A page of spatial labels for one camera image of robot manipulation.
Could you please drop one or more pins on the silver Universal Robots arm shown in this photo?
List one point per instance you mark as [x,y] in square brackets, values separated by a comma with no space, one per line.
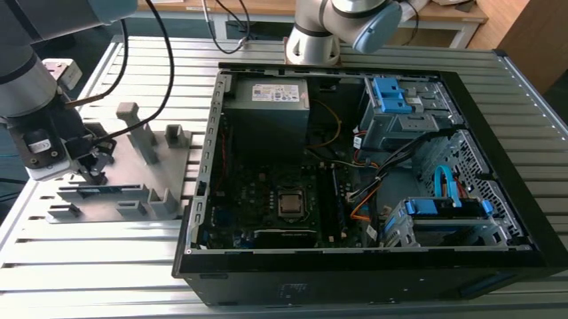
[27,86]

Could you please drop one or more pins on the grey plastic parts rack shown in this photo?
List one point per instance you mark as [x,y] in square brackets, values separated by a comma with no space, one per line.
[168,172]

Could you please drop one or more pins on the dark green motherboard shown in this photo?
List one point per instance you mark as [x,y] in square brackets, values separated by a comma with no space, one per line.
[248,199]

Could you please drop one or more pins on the grey power supply unit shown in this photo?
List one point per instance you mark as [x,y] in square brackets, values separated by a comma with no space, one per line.
[266,129]

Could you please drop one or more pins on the silver CPU in socket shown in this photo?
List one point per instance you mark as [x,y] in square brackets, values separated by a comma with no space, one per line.
[293,203]

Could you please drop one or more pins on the black graphics card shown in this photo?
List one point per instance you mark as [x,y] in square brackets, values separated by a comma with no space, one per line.
[283,237]

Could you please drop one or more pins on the blue drive bay latch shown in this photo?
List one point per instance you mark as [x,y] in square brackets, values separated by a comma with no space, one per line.
[386,87]
[397,105]

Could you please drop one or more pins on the black open PC case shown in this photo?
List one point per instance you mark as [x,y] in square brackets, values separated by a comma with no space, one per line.
[354,279]

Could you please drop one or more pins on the metal drive cage with latches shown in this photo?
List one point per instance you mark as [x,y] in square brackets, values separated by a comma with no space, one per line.
[411,129]

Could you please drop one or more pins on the blue disk carrier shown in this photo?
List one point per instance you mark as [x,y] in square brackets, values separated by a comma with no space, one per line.
[425,208]

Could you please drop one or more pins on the metal disk bay cage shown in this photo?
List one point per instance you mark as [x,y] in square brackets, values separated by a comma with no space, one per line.
[452,232]

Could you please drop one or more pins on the wooden cabinet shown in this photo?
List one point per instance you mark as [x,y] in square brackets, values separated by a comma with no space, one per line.
[532,40]

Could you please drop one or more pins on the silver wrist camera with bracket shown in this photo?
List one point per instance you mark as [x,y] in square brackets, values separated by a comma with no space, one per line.
[44,171]

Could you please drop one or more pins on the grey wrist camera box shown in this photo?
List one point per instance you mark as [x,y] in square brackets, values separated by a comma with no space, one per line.
[67,74]

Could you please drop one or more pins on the wooden desk with white frame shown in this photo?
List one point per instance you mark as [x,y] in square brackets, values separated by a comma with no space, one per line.
[448,15]

